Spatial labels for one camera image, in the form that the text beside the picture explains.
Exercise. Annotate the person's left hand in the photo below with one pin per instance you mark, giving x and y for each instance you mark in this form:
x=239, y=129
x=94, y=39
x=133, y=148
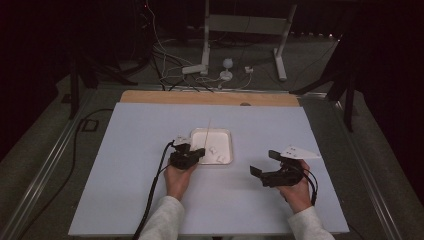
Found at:
x=178, y=181

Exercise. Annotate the person's right hand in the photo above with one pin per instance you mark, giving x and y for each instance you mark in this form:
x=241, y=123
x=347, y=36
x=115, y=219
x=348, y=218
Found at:
x=296, y=195

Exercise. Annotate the black tripod stand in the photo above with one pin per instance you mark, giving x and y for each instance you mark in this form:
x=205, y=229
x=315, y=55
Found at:
x=75, y=93
x=348, y=106

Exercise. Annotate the pale blue table mat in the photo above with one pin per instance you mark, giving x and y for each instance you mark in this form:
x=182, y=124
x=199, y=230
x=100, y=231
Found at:
x=133, y=140

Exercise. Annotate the white power strip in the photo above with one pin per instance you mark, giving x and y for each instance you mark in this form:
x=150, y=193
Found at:
x=193, y=69

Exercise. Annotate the white rectangular tray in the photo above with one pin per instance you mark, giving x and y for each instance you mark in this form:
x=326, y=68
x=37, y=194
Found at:
x=220, y=140

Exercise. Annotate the white round webcam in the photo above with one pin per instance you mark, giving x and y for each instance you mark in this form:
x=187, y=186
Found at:
x=227, y=63

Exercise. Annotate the white marshmallow piece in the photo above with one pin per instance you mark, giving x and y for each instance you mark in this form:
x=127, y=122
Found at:
x=212, y=150
x=220, y=159

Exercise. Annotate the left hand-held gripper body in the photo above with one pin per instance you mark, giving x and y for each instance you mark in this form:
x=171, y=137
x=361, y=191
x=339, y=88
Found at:
x=181, y=158

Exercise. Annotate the white plug adapter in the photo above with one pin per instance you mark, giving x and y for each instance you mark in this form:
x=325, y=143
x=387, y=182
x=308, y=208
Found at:
x=248, y=69

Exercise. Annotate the metal floor rail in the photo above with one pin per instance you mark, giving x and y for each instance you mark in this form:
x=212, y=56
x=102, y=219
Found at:
x=43, y=173
x=370, y=180

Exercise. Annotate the white metal stand frame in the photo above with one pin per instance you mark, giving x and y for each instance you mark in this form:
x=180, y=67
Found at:
x=245, y=24

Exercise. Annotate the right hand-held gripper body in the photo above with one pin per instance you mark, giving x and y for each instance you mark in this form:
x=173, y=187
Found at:
x=286, y=173

